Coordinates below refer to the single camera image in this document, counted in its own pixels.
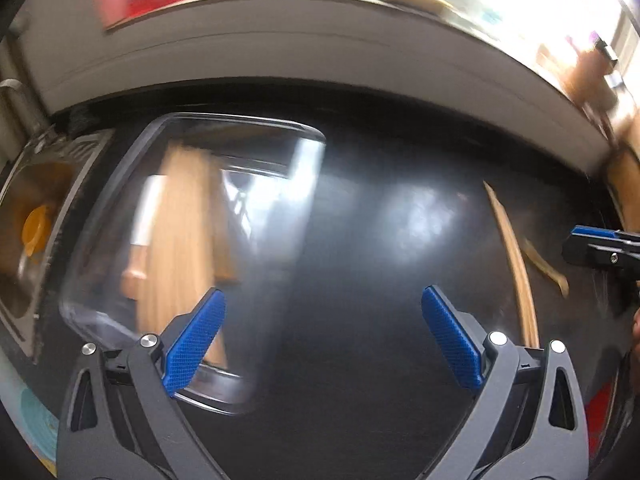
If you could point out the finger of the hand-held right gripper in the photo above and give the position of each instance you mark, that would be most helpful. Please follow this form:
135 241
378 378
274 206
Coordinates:
595 232
600 255

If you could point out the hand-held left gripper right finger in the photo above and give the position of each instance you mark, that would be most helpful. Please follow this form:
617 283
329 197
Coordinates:
455 340

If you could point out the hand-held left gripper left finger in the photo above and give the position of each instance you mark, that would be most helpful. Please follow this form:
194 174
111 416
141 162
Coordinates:
192 345

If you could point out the brown wooden spoon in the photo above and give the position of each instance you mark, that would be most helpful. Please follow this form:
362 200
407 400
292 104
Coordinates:
547 272

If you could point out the bundle of wooden chopsticks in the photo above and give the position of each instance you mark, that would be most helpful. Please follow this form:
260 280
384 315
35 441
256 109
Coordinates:
180 240

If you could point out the clear glass container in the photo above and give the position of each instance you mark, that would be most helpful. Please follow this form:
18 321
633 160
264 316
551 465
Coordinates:
280 185

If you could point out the red plastic stool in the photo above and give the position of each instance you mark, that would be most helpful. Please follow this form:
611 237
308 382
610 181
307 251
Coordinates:
600 410

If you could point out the stainless steel sink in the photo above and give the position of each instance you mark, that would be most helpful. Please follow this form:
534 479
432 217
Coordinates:
30 285

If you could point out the colourful patterned mat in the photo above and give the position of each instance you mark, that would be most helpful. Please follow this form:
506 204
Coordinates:
30 415

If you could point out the orange sink strainer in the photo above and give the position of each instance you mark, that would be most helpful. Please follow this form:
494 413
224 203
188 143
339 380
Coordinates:
36 230

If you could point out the metal faucet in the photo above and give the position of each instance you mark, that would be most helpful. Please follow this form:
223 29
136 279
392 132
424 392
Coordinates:
20 92

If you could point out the tan chair with black frame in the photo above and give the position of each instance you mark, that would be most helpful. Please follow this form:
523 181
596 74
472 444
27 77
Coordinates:
627 180

